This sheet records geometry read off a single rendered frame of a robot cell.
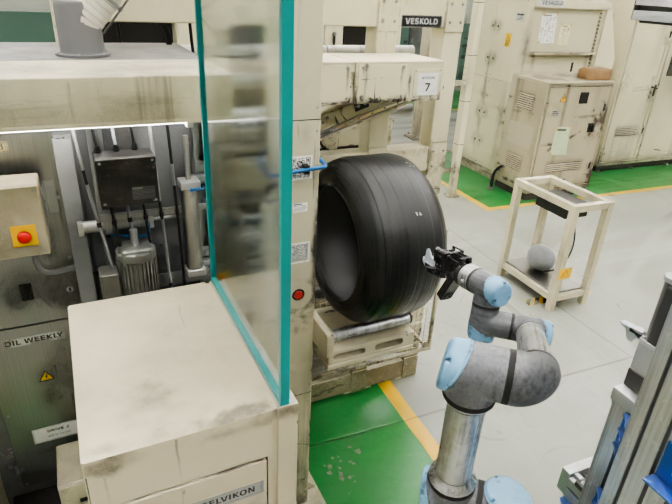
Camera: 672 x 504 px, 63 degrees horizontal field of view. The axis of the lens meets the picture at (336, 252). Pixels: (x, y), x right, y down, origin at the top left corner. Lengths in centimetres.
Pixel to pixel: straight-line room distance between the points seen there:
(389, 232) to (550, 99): 454
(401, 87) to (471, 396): 126
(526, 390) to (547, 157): 526
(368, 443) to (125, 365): 178
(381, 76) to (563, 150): 454
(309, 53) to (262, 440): 104
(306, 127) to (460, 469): 102
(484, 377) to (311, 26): 103
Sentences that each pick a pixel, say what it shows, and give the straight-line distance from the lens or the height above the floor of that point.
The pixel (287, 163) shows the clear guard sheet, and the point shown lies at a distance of 88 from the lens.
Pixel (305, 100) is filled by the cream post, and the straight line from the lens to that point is 166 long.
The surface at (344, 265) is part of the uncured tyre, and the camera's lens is 226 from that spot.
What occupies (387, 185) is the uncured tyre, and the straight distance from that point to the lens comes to 178.
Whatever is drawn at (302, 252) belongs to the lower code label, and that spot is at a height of 122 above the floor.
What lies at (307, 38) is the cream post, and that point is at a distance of 163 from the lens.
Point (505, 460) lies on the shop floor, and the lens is 294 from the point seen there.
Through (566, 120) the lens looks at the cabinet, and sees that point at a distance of 634.
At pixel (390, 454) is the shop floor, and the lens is 283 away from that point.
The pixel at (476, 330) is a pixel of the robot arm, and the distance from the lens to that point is 157.
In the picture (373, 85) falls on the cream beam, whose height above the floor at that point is 170.
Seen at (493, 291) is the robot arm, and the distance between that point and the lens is 150.
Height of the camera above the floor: 202
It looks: 26 degrees down
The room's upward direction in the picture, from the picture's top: 3 degrees clockwise
